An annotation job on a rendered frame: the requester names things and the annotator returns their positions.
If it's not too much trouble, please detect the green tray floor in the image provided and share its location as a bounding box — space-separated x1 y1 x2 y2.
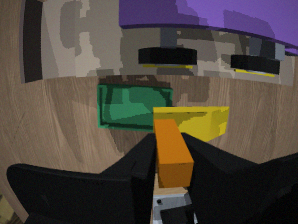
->
102 87 169 127

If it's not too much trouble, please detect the green tray rim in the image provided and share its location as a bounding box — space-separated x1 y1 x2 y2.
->
97 83 173 132

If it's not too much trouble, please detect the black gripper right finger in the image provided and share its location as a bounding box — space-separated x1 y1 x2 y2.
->
181 132 298 224

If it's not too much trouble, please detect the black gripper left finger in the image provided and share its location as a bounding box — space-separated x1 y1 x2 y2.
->
7 132 156 224

